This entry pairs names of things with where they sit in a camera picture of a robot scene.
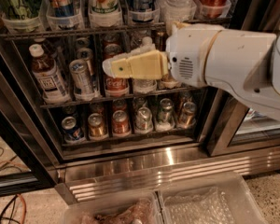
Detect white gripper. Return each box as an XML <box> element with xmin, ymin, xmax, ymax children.
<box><xmin>103</xmin><ymin>21</ymin><xmax>223</xmax><ymax>88</ymax></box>

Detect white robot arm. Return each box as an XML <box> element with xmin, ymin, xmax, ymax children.
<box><xmin>103</xmin><ymin>22</ymin><xmax>280</xmax><ymax>121</ymax></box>

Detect gold can middle shelf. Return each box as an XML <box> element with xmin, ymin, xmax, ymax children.
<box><xmin>161</xmin><ymin>74</ymin><xmax>176</xmax><ymax>83</ymax></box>

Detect clear water bottle top shelf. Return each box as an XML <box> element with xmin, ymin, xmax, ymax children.
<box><xmin>157</xmin><ymin>0</ymin><xmax>196</xmax><ymax>24</ymax></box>

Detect clear water bottle shelf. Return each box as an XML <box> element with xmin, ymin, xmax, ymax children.
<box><xmin>133</xmin><ymin>36</ymin><xmax>157</xmax><ymax>93</ymax></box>
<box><xmin>157</xmin><ymin>0</ymin><xmax>196</xmax><ymax>24</ymax></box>

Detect clear water bottle middle shelf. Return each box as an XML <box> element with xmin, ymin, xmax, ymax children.
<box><xmin>133</xmin><ymin>36</ymin><xmax>157</xmax><ymax>93</ymax></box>

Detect red coca-cola can middle shelf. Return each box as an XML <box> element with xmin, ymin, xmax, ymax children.
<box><xmin>105</xmin><ymin>76</ymin><xmax>127</xmax><ymax>91</ymax></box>

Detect green silver can bottom shelf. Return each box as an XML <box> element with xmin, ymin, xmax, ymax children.
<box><xmin>156</xmin><ymin>98</ymin><xmax>174</xmax><ymax>131</ymax></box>

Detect gold can bottom right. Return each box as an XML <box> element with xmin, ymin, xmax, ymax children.
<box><xmin>177</xmin><ymin>102</ymin><xmax>197</xmax><ymax>127</ymax></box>

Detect gold can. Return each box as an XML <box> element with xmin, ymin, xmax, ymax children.
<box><xmin>177</xmin><ymin>102</ymin><xmax>197</xmax><ymax>127</ymax></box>
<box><xmin>88</xmin><ymin>113</ymin><xmax>107</xmax><ymax>138</ymax></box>

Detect silver blue can middle shelf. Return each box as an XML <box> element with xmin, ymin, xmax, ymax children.
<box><xmin>69</xmin><ymin>59</ymin><xmax>94</xmax><ymax>95</ymax></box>

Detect red can bottom shelf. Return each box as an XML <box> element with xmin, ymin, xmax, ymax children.
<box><xmin>112</xmin><ymin>110</ymin><xmax>130</xmax><ymax>134</ymax></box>

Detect closed right fridge door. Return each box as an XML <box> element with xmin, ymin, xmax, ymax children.
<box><xmin>207</xmin><ymin>0</ymin><xmax>280</xmax><ymax>156</ymax></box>

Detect gold can bottom left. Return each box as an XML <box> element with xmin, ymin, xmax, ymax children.
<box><xmin>88</xmin><ymin>113</ymin><xmax>107</xmax><ymax>138</ymax></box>

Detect blue pepsi can bottom shelf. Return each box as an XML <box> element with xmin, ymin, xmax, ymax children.
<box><xmin>62</xmin><ymin>117</ymin><xmax>85</xmax><ymax>143</ymax></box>

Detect steel fridge bottom grille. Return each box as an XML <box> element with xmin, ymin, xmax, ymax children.
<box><xmin>55</xmin><ymin>146</ymin><xmax>280</xmax><ymax>204</ymax></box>

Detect open glass fridge door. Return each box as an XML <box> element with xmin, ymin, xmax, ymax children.
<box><xmin>0</xmin><ymin>53</ymin><xmax>55</xmax><ymax>197</ymax></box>

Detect brown tea bottle left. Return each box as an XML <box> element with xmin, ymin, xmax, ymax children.
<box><xmin>29</xmin><ymin>44</ymin><xmax>70</xmax><ymax>104</ymax></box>

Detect clear plastic bin left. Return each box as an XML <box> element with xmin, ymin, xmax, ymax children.
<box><xmin>60</xmin><ymin>190</ymin><xmax>163</xmax><ymax>224</ymax></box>

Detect clear plastic bin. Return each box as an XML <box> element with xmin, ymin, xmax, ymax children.
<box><xmin>158</xmin><ymin>172</ymin><xmax>268</xmax><ymax>224</ymax></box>
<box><xmin>60</xmin><ymin>190</ymin><xmax>163</xmax><ymax>224</ymax></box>

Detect clear plastic bin right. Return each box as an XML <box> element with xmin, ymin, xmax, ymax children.
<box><xmin>158</xmin><ymin>172</ymin><xmax>268</xmax><ymax>224</ymax></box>

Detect middle wire shelf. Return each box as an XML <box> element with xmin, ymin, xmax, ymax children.
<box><xmin>40</xmin><ymin>86</ymin><xmax>202</xmax><ymax>109</ymax></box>

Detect wire shelf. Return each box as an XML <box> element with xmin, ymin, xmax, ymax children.
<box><xmin>0</xmin><ymin>16</ymin><xmax>232</xmax><ymax>42</ymax></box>
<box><xmin>40</xmin><ymin>86</ymin><xmax>202</xmax><ymax>109</ymax></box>

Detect top wire shelf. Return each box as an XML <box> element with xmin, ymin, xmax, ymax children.
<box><xmin>0</xmin><ymin>16</ymin><xmax>232</xmax><ymax>42</ymax></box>

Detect orange cable on floor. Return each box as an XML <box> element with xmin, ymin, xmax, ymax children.
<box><xmin>0</xmin><ymin>159</ymin><xmax>30</xmax><ymax>224</ymax></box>

